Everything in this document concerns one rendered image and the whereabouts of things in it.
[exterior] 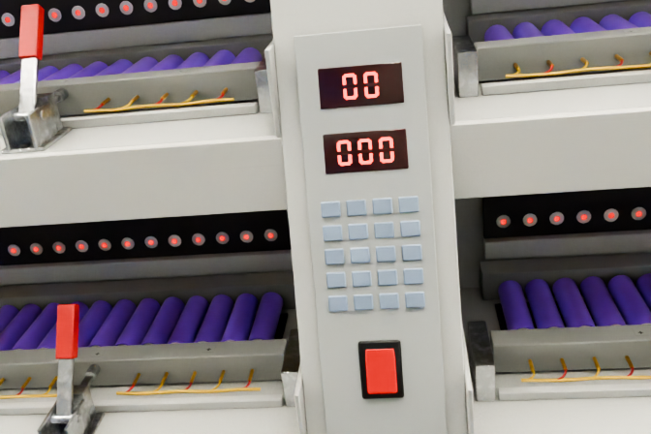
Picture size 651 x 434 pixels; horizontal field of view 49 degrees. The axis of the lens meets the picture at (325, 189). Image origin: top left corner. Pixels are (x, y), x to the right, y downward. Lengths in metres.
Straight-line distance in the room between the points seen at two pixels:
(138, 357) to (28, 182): 0.15
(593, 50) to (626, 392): 0.21
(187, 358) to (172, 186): 0.14
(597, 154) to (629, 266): 0.19
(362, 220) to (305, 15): 0.12
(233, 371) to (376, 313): 0.14
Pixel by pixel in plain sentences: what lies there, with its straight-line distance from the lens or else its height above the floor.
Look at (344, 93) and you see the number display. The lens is 0.39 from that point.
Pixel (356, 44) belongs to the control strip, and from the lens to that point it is 0.40.
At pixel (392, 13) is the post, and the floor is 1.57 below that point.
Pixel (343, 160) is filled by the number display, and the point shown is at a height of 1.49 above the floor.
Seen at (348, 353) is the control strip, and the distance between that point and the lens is 0.42.
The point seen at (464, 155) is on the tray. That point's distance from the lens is 0.41.
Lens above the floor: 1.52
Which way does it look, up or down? 6 degrees down
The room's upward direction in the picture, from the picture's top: 5 degrees counter-clockwise
